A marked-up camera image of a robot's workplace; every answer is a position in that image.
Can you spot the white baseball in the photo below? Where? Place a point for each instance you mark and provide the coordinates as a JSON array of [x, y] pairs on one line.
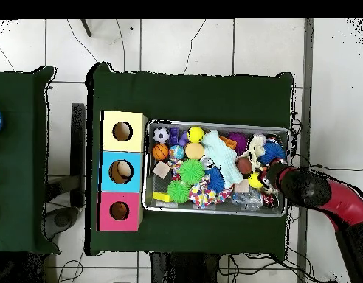
[[259, 137]]

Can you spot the black upright panel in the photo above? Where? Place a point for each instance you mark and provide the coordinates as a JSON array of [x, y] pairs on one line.
[[78, 147]]

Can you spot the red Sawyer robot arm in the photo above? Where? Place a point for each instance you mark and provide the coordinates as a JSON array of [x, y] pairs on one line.
[[311, 188]]

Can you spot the green fuzzy ball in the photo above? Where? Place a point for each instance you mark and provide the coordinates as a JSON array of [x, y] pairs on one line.
[[179, 191], [191, 171]]

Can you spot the orange plastic block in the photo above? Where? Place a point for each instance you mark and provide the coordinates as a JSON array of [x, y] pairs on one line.
[[228, 142]]

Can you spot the multicoloured knotted fabric toy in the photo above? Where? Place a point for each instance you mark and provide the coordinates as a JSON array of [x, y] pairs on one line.
[[174, 166]]

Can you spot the blue fuzzy ball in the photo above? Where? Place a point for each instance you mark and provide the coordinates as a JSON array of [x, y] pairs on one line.
[[215, 179], [273, 151]]

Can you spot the brown toy football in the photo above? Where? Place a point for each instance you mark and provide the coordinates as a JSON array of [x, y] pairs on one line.
[[244, 165]]

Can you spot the shallow clear mesh bin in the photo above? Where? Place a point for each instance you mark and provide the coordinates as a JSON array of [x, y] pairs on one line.
[[181, 207]]

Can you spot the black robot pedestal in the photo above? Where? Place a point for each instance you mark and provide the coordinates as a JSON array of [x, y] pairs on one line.
[[181, 271]]

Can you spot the yellow ball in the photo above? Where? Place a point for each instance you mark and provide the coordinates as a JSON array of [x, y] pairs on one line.
[[196, 134]]

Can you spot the small orange basketball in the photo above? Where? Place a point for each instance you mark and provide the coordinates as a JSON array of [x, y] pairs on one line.
[[160, 151]]

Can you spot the black stand with legs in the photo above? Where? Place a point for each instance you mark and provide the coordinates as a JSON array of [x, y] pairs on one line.
[[86, 28]]

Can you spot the black and white soccer ball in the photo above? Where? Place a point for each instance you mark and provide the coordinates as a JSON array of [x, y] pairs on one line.
[[161, 135]]

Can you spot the mint green knitted cloth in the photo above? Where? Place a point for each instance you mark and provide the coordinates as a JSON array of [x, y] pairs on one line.
[[224, 156]]

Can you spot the purple spiky ball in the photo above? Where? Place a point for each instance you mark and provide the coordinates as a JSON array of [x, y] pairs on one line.
[[239, 141]]

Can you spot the grey rounded base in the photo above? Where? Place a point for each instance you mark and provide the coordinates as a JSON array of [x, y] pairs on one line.
[[62, 219]]

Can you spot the wooden box with three holes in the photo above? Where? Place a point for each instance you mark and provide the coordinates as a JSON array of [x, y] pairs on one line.
[[134, 182]]

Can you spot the dark green table cloth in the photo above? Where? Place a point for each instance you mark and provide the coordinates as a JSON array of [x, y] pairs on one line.
[[16, 162], [184, 97]]

